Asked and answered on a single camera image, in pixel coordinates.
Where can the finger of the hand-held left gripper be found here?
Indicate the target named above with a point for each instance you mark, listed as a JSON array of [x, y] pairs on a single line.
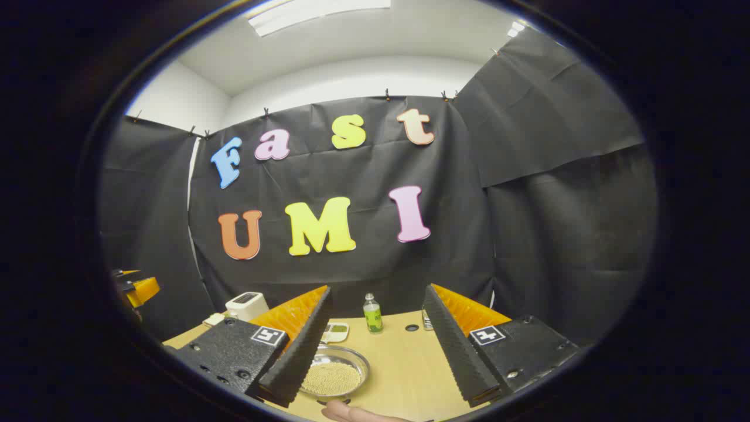
[[143, 291], [129, 272]]

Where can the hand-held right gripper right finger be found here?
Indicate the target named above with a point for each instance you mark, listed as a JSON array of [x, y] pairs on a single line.
[[454, 351]]

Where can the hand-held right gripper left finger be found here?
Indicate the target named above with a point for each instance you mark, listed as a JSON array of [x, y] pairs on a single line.
[[304, 346]]

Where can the pile of soybeans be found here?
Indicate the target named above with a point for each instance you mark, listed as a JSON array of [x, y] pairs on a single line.
[[331, 378]]

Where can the white divided bean dish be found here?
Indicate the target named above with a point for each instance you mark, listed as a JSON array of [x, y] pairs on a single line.
[[337, 334]]

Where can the metal mesh utensil holder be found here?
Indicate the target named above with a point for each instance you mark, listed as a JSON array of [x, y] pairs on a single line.
[[427, 321]]

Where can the white toaster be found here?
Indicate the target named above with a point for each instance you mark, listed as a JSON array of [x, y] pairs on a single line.
[[246, 308]]

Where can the green label plastic bottle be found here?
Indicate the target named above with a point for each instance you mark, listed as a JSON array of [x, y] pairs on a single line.
[[372, 316]]

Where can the white bread sandwich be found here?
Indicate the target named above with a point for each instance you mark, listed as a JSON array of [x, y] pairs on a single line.
[[215, 319]]

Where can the black backdrop cloth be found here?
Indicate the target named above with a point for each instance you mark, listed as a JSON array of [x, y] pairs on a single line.
[[351, 170]]

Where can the row of black cloth clips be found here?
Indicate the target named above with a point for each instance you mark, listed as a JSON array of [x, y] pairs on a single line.
[[387, 95]]

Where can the ceiling light panel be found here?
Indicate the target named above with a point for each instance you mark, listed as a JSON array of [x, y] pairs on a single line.
[[517, 28]]

